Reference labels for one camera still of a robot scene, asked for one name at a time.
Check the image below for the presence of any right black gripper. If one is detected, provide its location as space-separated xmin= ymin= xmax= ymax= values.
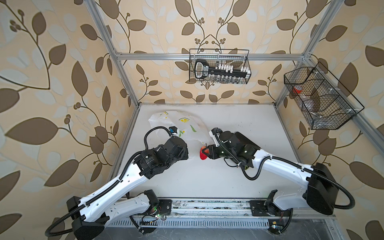
xmin=201 ymin=143 xmax=235 ymax=159

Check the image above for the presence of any red fake apple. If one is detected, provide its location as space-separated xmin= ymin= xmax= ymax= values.
xmin=200 ymin=146 xmax=210 ymax=160

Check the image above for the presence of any white plastic bag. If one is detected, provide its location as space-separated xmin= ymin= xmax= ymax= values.
xmin=149 ymin=111 xmax=212 ymax=145

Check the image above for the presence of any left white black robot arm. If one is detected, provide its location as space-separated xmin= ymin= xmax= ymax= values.
xmin=45 ymin=126 xmax=189 ymax=240

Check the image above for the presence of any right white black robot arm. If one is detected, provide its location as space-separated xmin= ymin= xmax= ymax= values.
xmin=200 ymin=128 xmax=356 ymax=235

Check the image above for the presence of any black square plate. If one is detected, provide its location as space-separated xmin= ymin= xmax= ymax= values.
xmin=235 ymin=132 xmax=261 ymax=168

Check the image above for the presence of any black socket tool set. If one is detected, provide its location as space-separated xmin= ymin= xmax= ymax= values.
xmin=193 ymin=60 xmax=251 ymax=81

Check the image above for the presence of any red capped clear bottle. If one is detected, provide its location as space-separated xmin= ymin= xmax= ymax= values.
xmin=292 ymin=85 xmax=306 ymax=99

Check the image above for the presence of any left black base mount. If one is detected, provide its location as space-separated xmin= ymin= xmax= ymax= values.
xmin=139 ymin=199 xmax=173 ymax=217

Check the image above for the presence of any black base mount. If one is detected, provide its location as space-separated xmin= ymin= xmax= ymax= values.
xmin=139 ymin=199 xmax=173 ymax=217
xmin=249 ymin=200 xmax=291 ymax=218

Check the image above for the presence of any aluminium rail frame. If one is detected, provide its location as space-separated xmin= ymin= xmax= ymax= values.
xmin=89 ymin=197 xmax=334 ymax=220

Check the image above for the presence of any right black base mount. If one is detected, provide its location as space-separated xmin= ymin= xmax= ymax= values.
xmin=249 ymin=200 xmax=291 ymax=218

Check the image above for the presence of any back black wire basket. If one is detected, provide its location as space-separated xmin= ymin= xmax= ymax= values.
xmin=189 ymin=48 xmax=252 ymax=85

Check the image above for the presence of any black wire basket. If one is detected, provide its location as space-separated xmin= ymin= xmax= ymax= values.
xmin=284 ymin=62 xmax=365 ymax=130
xmin=189 ymin=48 xmax=252 ymax=85

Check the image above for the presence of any right black wire basket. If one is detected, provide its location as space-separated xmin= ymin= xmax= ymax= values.
xmin=284 ymin=62 xmax=365 ymax=130

